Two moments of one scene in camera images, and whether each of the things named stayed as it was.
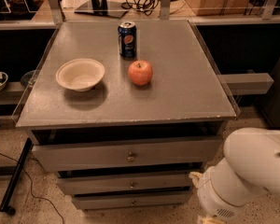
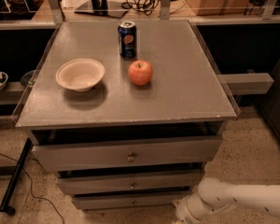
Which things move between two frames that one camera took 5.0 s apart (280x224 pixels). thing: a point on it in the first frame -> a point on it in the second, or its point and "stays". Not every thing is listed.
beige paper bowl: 80,74 stays
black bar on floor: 5,203 stays
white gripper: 215,196 -> 184,213
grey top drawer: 125,155 stays
